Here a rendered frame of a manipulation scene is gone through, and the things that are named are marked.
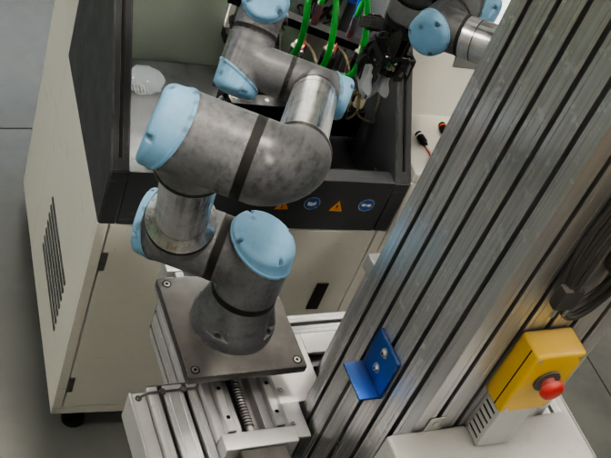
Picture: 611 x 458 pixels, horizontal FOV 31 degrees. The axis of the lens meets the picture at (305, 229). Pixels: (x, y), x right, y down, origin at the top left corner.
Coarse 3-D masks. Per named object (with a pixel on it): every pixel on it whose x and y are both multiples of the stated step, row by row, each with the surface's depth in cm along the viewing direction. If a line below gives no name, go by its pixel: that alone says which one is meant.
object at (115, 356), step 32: (128, 224) 237; (128, 256) 244; (320, 256) 262; (352, 256) 265; (96, 288) 250; (128, 288) 252; (288, 288) 268; (320, 288) 270; (96, 320) 258; (128, 320) 261; (96, 352) 267; (128, 352) 271; (96, 384) 277; (128, 384) 281; (160, 384) 285
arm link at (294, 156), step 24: (288, 72) 174; (312, 72) 173; (336, 72) 177; (288, 96) 175; (312, 96) 161; (336, 96) 172; (288, 120) 152; (312, 120) 152; (264, 144) 136; (288, 144) 138; (312, 144) 141; (264, 168) 136; (288, 168) 137; (312, 168) 140; (264, 192) 138; (288, 192) 139
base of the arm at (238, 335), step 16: (208, 288) 187; (192, 304) 191; (208, 304) 185; (224, 304) 183; (192, 320) 189; (208, 320) 186; (224, 320) 185; (240, 320) 184; (256, 320) 185; (272, 320) 190; (208, 336) 186; (224, 336) 186; (240, 336) 185; (256, 336) 187; (224, 352) 187; (240, 352) 187
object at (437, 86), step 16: (416, 64) 258; (432, 64) 259; (448, 64) 260; (416, 80) 260; (432, 80) 262; (448, 80) 263; (464, 80) 264; (416, 96) 263; (432, 96) 264; (448, 96) 266; (416, 112) 265; (432, 112) 267; (448, 112) 268; (400, 208) 256; (384, 240) 263
